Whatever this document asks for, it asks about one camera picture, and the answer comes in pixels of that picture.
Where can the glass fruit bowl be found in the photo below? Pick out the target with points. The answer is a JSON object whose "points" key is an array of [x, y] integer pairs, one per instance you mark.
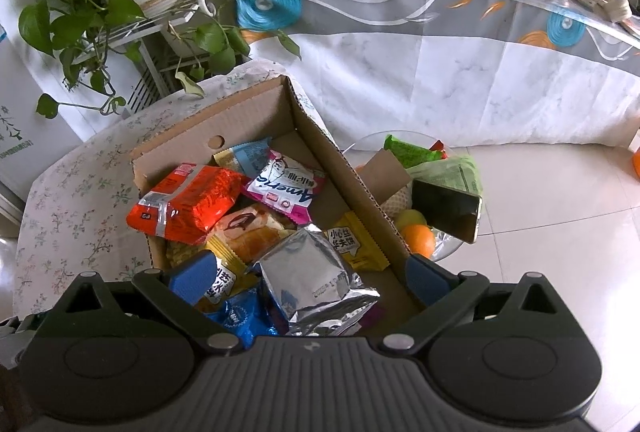
{"points": [[370, 144]]}

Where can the silver foil snack packet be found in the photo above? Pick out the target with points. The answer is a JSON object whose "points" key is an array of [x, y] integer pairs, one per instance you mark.
{"points": [[310, 282]]}

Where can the pink and white snack packet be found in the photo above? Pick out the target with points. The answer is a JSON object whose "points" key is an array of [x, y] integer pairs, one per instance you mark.
{"points": [[285, 189]]}

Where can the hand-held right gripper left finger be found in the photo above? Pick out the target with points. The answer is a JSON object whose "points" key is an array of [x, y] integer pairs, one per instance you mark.
{"points": [[196, 274]]}

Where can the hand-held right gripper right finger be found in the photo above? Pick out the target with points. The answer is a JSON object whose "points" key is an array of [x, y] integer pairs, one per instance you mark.
{"points": [[427, 279]]}

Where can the light blue snack packet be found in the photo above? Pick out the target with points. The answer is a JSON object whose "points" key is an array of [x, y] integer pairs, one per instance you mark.
{"points": [[245, 154]]}

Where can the white and yellow bread packet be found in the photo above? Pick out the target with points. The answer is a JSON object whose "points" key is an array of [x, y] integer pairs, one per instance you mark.
{"points": [[250, 232]]}

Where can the blue foil snack packet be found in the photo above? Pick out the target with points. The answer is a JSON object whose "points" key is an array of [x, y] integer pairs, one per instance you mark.
{"points": [[240, 317]]}

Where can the orange fruit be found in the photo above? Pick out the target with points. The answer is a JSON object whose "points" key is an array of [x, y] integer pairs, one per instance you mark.
{"points": [[419, 242]]}

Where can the white metal plant stand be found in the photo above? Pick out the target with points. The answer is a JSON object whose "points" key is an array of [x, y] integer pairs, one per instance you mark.
{"points": [[165, 19]]}

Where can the smartphone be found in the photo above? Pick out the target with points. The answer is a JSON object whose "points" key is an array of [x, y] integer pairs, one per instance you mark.
{"points": [[445, 209]]}

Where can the cardboard box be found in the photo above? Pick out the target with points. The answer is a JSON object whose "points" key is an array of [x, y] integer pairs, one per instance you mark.
{"points": [[310, 136]]}

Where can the white vented appliance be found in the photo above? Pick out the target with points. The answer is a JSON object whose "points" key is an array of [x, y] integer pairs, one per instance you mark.
{"points": [[147, 89]]}

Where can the orange-red snack packet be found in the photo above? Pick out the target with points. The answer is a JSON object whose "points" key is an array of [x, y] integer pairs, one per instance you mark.
{"points": [[192, 202]]}

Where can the green and white plastic bag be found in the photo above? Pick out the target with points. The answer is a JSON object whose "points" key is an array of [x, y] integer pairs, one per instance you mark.
{"points": [[452, 174]]}

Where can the purple snack packet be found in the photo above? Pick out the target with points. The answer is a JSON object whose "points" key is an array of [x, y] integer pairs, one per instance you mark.
{"points": [[372, 317]]}

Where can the green packet with red end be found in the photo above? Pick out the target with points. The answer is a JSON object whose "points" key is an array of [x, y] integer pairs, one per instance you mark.
{"points": [[412, 151]]}

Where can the white foam fruit net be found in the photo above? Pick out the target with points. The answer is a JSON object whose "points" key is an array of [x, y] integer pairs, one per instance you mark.
{"points": [[397, 207]]}

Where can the white patterned plastic table cover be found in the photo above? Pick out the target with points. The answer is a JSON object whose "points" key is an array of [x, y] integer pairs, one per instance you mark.
{"points": [[425, 61]]}

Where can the white refrigerator with tree print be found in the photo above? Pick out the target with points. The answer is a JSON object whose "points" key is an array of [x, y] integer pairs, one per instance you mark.
{"points": [[30, 111]]}

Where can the orange round object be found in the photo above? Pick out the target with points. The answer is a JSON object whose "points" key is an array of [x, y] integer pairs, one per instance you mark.
{"points": [[636, 166]]}

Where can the yellow-green fruit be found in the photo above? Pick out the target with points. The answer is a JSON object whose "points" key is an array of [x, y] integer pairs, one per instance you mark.
{"points": [[410, 219]]}

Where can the brown cardboard piece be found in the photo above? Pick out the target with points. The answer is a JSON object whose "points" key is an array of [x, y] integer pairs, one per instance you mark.
{"points": [[382, 174]]}

